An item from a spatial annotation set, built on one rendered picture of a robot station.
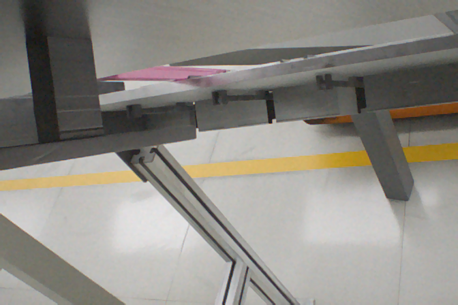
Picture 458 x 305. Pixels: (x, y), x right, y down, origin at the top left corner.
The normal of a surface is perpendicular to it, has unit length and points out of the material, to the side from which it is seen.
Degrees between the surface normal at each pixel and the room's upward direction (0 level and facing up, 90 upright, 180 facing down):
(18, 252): 90
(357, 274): 0
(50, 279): 90
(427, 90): 43
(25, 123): 90
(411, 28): 0
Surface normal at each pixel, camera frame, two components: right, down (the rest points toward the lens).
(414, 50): -0.47, 0.11
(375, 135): -0.40, 0.80
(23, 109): 0.87, -0.08
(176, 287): -0.44, -0.59
